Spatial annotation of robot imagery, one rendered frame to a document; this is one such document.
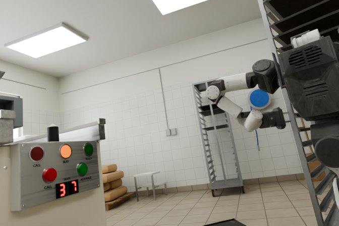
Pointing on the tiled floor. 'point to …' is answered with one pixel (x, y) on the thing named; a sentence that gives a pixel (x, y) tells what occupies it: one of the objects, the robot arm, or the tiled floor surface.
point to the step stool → (149, 184)
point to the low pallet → (117, 201)
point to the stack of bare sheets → (227, 223)
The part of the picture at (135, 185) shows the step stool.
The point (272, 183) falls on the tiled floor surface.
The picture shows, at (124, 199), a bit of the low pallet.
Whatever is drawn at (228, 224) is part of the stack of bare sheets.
